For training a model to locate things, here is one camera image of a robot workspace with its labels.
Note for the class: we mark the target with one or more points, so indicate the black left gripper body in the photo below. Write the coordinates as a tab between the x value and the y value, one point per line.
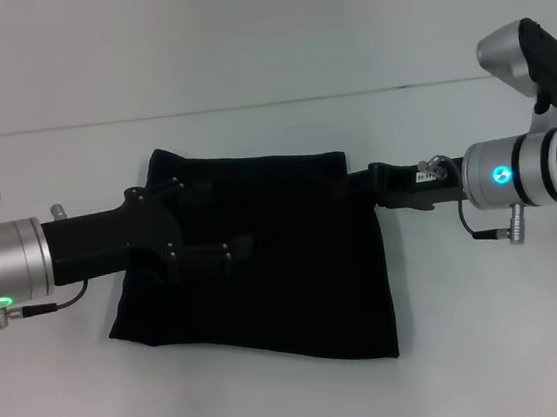
111	237

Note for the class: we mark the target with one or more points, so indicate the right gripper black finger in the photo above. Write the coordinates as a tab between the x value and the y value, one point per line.
356	184

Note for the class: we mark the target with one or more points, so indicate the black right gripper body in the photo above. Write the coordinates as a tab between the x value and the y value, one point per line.
417	185

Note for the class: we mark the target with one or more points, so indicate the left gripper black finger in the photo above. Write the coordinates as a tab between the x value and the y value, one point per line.
181	192
208	256

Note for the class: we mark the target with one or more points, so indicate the black t-shirt with white lettering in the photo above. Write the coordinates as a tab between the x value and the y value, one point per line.
276	279

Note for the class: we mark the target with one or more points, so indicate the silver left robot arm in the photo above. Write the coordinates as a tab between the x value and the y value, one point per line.
5	265

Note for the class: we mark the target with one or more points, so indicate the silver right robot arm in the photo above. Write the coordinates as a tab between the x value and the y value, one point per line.
531	169

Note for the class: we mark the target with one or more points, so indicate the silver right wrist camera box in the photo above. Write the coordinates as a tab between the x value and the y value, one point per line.
528	61

